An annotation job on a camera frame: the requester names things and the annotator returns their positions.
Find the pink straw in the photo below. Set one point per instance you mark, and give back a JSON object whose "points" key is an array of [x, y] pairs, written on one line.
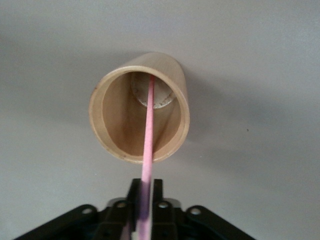
{"points": [[148, 140]]}

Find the brown wooden cup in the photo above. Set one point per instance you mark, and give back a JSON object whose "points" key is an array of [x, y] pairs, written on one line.
{"points": [[172, 75]]}

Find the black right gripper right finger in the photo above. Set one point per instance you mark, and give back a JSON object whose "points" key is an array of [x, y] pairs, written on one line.
{"points": [[158, 192]]}

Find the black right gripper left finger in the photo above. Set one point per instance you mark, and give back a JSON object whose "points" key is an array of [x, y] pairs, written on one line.
{"points": [[132, 192]]}

